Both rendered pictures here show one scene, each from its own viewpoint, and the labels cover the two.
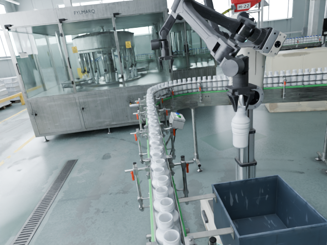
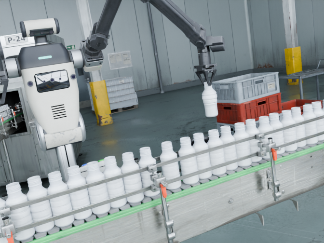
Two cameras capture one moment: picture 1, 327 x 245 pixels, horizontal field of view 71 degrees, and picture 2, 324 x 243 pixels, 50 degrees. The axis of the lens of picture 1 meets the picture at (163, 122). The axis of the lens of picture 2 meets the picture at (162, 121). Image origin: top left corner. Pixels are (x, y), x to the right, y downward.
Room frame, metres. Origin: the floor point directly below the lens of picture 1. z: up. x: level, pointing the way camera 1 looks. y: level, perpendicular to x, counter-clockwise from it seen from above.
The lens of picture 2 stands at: (1.66, 1.16, 1.46)
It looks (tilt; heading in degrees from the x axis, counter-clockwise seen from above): 10 degrees down; 249
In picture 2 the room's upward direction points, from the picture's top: 9 degrees counter-clockwise
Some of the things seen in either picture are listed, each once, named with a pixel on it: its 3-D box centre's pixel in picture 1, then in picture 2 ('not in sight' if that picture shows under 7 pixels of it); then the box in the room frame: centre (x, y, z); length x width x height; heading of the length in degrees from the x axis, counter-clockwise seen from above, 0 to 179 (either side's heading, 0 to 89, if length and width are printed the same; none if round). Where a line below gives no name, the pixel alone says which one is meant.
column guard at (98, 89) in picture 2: not in sight; (101, 102); (-0.09, -7.62, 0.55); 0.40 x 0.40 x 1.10; 3
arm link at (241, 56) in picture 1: (240, 64); (204, 47); (0.85, -0.30, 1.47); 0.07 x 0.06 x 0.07; 141
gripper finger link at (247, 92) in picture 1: (242, 99); (205, 75); (0.86, -0.31, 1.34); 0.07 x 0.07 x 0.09; 6
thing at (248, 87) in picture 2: not in sight; (245, 87); (-0.52, -1.98, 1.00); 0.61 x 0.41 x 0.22; 10
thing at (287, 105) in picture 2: not in sight; (291, 113); (-1.22, -2.12, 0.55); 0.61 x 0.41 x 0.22; 6
